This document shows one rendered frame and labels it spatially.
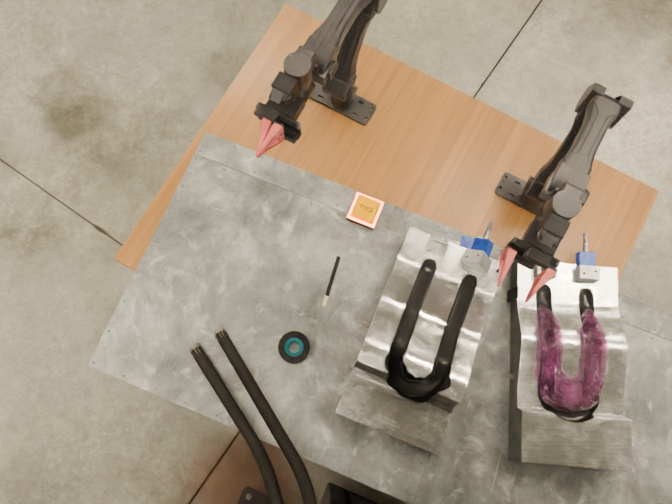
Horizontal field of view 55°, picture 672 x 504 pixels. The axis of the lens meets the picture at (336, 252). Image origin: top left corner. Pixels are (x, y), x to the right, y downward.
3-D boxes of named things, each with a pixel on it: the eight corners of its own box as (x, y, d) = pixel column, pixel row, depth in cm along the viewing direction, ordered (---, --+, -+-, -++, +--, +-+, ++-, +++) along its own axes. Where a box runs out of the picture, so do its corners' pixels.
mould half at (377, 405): (405, 235, 173) (412, 220, 160) (496, 271, 171) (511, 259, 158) (335, 412, 161) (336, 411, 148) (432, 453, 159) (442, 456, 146)
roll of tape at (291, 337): (280, 366, 163) (279, 365, 160) (277, 335, 165) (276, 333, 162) (312, 362, 164) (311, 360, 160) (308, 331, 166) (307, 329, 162)
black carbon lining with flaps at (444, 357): (422, 257, 164) (428, 247, 155) (481, 281, 163) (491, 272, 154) (372, 385, 156) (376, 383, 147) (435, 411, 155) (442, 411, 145)
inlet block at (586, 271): (571, 234, 171) (579, 229, 166) (590, 236, 171) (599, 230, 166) (572, 282, 168) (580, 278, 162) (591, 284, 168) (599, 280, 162)
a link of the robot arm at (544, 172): (546, 211, 164) (619, 109, 141) (522, 199, 165) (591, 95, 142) (550, 198, 169) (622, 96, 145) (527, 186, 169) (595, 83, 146)
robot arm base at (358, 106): (367, 113, 174) (379, 93, 175) (303, 80, 176) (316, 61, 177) (365, 126, 181) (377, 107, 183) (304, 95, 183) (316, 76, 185)
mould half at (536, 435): (511, 263, 172) (523, 253, 161) (608, 272, 171) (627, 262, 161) (508, 459, 159) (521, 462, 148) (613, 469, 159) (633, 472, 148)
